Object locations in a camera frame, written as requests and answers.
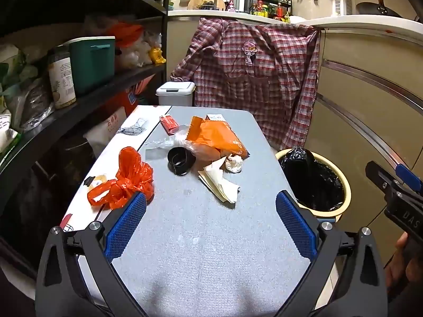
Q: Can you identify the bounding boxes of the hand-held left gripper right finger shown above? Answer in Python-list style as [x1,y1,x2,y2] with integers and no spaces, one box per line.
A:
[275,190,388,317]

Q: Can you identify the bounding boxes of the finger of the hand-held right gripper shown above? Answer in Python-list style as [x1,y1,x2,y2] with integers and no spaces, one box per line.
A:
[365,161,402,194]
[395,163,423,194]

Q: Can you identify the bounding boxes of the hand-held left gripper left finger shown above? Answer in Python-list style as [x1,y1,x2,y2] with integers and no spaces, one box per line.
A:
[36,192,148,317]

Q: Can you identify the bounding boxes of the yellow round bin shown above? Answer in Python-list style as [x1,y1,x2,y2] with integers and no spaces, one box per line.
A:
[275,148,351,220]

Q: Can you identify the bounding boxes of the black bin liner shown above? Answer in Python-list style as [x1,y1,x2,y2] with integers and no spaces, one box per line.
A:
[278,148,346,210]

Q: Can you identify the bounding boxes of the clear plastic bag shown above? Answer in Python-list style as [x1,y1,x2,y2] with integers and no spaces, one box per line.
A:
[144,126,190,159]

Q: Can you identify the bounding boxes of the white tissue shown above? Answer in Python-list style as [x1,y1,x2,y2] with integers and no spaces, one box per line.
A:
[224,155,243,173]

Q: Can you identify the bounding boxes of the person's right hand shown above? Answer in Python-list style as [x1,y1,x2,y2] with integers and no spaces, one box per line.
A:
[385,232,411,301]

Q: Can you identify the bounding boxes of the red plastic bag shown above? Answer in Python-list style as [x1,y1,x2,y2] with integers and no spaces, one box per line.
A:
[87,146,155,210]

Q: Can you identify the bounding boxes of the small yellow white packet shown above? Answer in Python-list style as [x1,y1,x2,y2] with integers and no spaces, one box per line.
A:
[84,173,109,192]

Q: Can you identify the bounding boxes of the beige kitchen cabinet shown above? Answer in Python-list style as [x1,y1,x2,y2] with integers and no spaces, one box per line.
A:
[311,28,423,271]

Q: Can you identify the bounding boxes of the white printed mat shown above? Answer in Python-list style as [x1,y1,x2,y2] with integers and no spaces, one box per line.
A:
[61,105,172,232]

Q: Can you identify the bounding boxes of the black tape roll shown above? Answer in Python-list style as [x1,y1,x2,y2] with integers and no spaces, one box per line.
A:
[167,146,196,176]

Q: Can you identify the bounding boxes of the beige paper napkin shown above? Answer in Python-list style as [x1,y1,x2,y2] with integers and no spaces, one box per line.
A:
[197,157,241,204]

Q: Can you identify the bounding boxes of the white sack with red print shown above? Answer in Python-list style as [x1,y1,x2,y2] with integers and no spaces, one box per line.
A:
[84,106,128,159]

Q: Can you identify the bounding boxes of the black white patterned wrapper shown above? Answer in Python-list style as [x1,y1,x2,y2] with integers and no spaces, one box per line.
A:
[116,119,148,137]

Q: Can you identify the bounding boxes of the small red box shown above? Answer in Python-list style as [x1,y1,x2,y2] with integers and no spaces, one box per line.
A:
[159,115,180,135]

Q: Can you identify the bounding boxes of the orange plastic bag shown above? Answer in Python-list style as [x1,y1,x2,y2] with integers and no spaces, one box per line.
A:
[183,116,249,161]

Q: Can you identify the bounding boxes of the orange carton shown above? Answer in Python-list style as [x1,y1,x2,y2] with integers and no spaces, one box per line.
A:
[99,76,156,129]

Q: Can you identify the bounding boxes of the grey lidded bin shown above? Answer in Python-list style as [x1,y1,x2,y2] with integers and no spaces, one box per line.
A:
[155,81,196,107]

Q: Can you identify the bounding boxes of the red plaid shirt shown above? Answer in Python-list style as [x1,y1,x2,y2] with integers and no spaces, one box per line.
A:
[170,16,321,151]

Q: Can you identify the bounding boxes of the labelled jar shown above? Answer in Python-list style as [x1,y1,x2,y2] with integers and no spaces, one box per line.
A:
[48,46,77,109]

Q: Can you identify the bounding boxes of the teal plastic container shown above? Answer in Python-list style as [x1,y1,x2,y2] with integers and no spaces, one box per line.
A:
[63,36,116,95]

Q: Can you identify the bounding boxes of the food packets on shelf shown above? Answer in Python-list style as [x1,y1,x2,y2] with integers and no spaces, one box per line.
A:
[0,44,55,133]

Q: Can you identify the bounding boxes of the yellow figurine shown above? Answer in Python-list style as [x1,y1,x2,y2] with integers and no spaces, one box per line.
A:
[149,47,167,65]

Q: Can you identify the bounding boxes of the white plastic bags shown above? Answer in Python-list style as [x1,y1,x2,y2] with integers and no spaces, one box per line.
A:
[117,31,156,68]

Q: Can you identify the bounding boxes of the orange bag on shelf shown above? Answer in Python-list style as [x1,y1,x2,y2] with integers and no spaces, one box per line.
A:
[106,23,144,48]

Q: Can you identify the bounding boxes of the black spice rack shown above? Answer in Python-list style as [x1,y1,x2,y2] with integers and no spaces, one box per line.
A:
[249,0,293,24]

